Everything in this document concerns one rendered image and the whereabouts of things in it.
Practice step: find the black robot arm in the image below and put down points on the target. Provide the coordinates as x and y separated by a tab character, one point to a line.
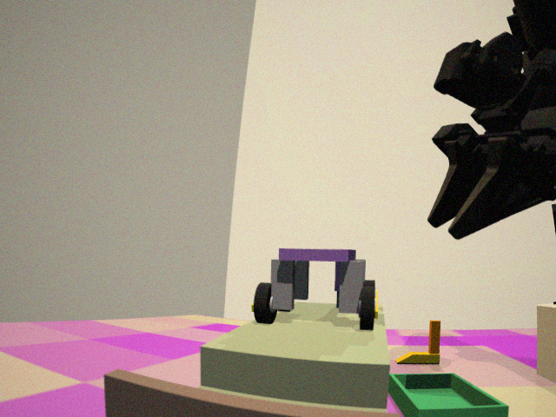
488	77

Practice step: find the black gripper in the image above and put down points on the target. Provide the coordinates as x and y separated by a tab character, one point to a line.
508	169

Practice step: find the yellow chock with orange handle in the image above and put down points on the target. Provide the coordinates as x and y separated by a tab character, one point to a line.
432	356

